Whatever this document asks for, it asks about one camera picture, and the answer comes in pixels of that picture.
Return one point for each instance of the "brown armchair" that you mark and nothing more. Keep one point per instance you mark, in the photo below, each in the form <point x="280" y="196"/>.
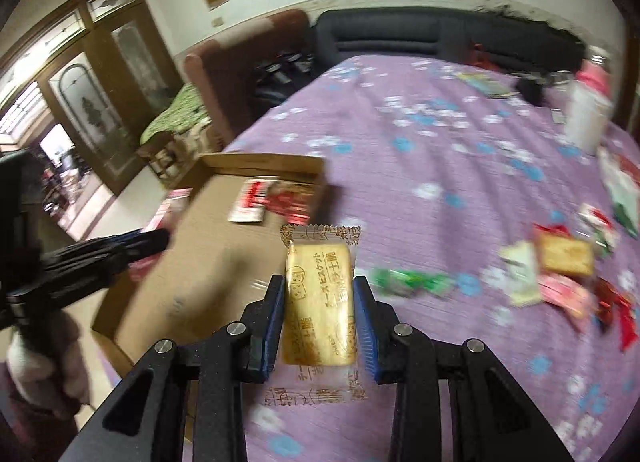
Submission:
<point x="235" y="62"/>

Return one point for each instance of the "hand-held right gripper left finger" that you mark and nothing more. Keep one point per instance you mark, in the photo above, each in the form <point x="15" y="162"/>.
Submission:
<point x="272" y="329"/>

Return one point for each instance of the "purple floral blanket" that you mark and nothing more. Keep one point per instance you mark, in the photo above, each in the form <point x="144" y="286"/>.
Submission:
<point x="425" y="167"/>

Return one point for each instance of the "red handbag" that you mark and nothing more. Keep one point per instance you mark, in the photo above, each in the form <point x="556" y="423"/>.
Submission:
<point x="482" y="55"/>

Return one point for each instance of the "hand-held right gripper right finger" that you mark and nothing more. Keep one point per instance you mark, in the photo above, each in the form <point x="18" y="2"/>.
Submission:
<point x="367" y="337"/>

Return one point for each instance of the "brown cardboard box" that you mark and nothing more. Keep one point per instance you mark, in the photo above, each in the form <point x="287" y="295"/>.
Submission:
<point x="215" y="247"/>

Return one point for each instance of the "white plastic jar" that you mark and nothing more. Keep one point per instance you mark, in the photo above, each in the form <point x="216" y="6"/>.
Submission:
<point x="587" y="117"/>

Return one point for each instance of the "yellow biscuit packet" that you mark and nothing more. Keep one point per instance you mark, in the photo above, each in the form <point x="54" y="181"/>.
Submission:
<point x="320" y="292"/>

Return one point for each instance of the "green patterned quilt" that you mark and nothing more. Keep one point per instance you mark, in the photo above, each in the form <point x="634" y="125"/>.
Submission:
<point x="175" y="115"/>

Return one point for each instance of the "red shiny snack packet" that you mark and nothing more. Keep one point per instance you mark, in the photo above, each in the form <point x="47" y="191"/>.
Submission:
<point x="617" y="312"/>

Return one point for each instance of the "black leather sofa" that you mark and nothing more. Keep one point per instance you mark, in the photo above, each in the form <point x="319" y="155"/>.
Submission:
<point x="400" y="32"/>

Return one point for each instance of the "colourful booklet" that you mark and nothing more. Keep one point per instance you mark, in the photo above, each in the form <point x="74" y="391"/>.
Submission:
<point x="485" y="84"/>

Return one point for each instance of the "green candy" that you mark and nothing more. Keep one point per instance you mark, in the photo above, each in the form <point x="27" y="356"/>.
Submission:
<point x="410" y="282"/>

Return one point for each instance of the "wooden stool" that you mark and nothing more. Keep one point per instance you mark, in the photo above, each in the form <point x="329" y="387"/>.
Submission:
<point x="160" y="155"/>

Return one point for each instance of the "wall switch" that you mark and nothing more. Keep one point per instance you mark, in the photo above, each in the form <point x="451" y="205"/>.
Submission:
<point x="217" y="21"/>

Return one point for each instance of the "black device on sofa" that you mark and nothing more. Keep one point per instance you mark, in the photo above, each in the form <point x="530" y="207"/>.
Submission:
<point x="299" y="64"/>
<point x="270" y="73"/>

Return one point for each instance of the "white and red snack packet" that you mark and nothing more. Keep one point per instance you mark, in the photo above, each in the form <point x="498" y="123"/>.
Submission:
<point x="248" y="202"/>

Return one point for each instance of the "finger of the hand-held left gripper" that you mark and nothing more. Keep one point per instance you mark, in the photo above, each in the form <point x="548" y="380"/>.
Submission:
<point x="110" y="254"/>

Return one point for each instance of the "pink bottle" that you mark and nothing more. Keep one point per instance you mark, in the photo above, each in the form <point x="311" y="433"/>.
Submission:
<point x="595" y="70"/>

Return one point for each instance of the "red patterned snack packet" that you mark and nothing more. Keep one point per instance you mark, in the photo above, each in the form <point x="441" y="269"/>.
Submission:
<point x="292" y="202"/>

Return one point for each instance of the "white and green snack packet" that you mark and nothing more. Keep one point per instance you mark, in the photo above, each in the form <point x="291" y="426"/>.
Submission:
<point x="520" y="274"/>

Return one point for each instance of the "white red green plastic bag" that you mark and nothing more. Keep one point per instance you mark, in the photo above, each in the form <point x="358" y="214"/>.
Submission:
<point x="620" y="187"/>

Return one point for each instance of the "pink striped snack packet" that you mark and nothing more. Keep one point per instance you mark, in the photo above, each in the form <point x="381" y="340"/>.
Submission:
<point x="172" y="204"/>

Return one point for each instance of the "black pouch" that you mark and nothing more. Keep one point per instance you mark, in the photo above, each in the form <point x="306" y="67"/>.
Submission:
<point x="530" y="90"/>

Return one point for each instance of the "wooden glass-panel doors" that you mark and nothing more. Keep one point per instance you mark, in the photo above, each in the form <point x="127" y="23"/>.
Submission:
<point x="100" y="92"/>

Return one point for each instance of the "person's left forearm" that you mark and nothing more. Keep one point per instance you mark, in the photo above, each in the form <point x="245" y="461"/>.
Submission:
<point x="45" y="367"/>

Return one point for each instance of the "small white red green packet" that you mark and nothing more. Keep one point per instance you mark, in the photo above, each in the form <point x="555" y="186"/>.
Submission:
<point x="595" y="227"/>

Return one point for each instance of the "red cracker packet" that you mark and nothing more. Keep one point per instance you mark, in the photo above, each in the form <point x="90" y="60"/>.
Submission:
<point x="565" y="252"/>

